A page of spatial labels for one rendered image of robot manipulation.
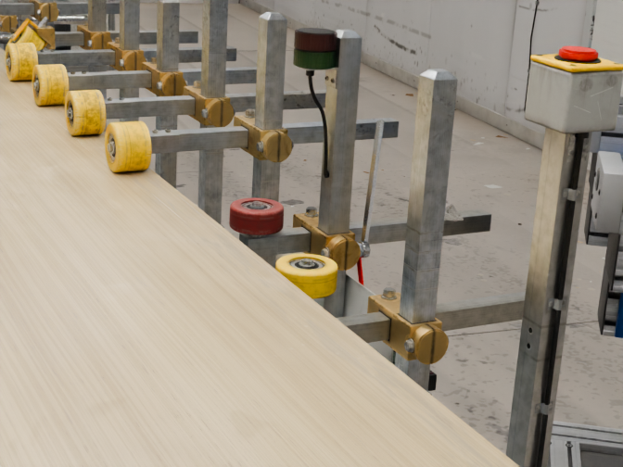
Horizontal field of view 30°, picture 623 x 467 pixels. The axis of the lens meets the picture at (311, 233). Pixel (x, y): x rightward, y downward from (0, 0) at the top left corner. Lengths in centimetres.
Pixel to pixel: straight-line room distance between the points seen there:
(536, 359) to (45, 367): 53
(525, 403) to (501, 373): 208
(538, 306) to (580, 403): 203
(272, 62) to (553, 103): 76
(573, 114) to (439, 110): 28
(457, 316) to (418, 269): 14
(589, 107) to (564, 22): 472
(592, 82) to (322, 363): 40
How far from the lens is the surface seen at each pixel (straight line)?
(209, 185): 218
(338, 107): 168
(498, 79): 650
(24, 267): 149
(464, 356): 351
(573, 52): 123
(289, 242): 175
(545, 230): 128
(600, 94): 123
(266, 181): 194
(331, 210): 171
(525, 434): 136
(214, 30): 212
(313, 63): 163
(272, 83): 190
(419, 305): 153
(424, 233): 150
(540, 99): 124
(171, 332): 129
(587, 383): 345
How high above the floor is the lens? 142
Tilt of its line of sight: 18 degrees down
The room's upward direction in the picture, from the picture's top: 3 degrees clockwise
